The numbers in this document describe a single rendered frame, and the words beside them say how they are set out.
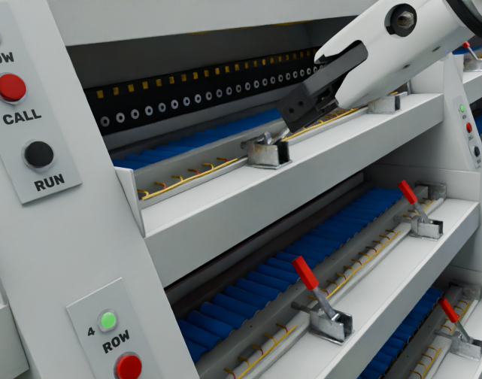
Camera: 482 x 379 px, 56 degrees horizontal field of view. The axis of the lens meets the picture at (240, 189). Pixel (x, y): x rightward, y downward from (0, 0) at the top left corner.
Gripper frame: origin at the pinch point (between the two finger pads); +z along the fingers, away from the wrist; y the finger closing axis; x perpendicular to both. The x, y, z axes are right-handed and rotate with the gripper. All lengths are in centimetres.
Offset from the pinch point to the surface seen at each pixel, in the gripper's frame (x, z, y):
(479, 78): -5, 5, 62
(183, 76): 13.2, 17.3, 5.2
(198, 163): 0.6, 10.3, -5.7
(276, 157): -2.6, 5.2, -1.0
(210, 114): 8.2, 19.9, 8.7
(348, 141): -4.3, 5.1, 11.3
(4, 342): -5.8, 6.0, -28.3
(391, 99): -1.8, 5.0, 25.7
